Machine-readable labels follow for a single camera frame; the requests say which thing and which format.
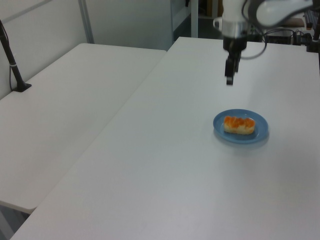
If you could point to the black electronics box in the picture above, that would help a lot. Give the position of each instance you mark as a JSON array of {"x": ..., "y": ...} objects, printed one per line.
[{"x": 282, "y": 38}]

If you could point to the black camera stand pole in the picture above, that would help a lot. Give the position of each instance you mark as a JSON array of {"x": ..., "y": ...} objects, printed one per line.
[{"x": 12, "y": 62}]

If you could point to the black clamp stand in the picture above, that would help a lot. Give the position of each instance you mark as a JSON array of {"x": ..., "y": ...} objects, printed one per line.
[{"x": 313, "y": 46}]

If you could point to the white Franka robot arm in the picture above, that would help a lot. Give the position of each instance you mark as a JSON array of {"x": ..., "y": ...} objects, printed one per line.
[{"x": 270, "y": 10}]

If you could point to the white cabinet panel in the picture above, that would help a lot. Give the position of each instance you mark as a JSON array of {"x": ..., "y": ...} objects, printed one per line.
[{"x": 183, "y": 15}]

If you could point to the white empty table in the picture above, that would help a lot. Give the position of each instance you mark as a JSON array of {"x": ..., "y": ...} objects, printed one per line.
[{"x": 62, "y": 100}]

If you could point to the blue plate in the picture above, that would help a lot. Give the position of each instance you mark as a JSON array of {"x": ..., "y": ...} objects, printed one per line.
[{"x": 261, "y": 130}]

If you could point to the bread with orange topping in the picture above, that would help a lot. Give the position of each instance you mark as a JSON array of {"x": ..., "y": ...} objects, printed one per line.
[{"x": 238, "y": 125}]

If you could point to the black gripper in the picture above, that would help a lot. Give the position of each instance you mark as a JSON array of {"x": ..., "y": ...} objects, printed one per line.
[{"x": 234, "y": 43}]

